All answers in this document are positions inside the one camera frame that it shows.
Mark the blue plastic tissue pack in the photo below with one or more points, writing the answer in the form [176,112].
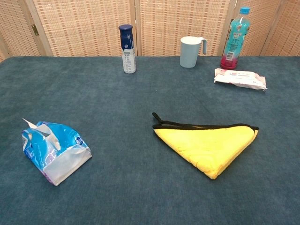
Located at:
[63,161]

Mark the blue tablecloth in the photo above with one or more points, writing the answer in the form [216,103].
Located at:
[131,105]

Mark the blue and white spray can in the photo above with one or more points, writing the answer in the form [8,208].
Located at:
[129,58]

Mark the yellow cloth with black edging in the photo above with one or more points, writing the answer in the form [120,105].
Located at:
[206,147]

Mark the light blue plastic mug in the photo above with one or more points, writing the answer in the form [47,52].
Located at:
[188,54]

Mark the woven folding screen panel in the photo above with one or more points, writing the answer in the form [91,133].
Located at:
[168,21]
[14,28]
[286,35]
[82,28]
[260,28]

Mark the pink wet wipes pack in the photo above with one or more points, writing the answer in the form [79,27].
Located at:
[239,78]

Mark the drink bottle with blue cap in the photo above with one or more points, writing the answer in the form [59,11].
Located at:
[234,42]

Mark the brass screen hinge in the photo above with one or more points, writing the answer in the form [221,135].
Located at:
[35,30]

